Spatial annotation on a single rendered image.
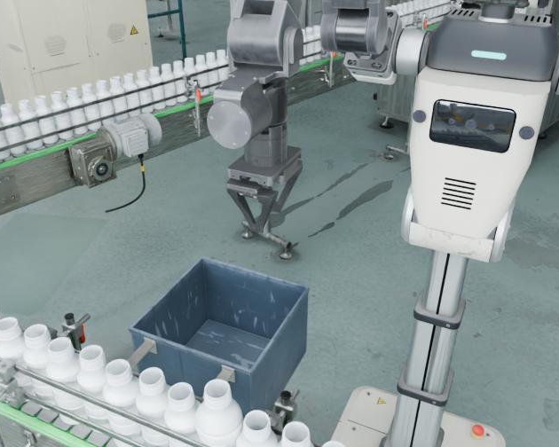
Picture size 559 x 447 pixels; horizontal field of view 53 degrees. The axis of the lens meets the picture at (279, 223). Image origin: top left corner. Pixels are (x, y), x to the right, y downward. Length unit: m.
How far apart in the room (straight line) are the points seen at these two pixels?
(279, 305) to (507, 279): 1.94
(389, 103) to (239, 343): 3.48
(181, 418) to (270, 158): 0.41
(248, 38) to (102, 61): 4.22
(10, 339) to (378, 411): 1.33
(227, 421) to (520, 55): 0.80
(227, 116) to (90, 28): 4.17
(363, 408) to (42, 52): 3.53
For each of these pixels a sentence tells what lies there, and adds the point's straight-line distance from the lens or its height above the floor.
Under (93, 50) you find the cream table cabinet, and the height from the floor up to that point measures 0.66.
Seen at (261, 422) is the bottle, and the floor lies 1.14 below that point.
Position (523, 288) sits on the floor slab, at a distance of 3.19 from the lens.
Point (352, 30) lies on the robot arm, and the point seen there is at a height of 1.59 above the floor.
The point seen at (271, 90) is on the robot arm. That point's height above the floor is 1.59.
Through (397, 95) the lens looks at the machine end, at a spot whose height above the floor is 0.33.
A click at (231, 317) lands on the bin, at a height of 0.77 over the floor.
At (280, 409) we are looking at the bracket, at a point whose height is 1.08.
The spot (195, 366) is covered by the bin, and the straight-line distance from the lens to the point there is 1.28.
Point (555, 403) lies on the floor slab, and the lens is 2.64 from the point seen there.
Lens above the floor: 1.81
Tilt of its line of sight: 32 degrees down
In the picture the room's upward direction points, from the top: straight up
